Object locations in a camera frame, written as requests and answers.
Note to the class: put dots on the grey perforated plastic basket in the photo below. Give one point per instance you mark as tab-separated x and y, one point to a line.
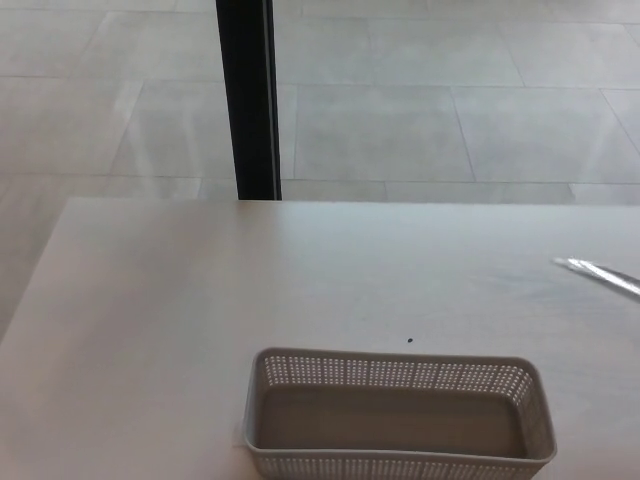
385	420

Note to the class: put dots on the black vertical window frame post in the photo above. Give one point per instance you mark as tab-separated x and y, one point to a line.
247	100

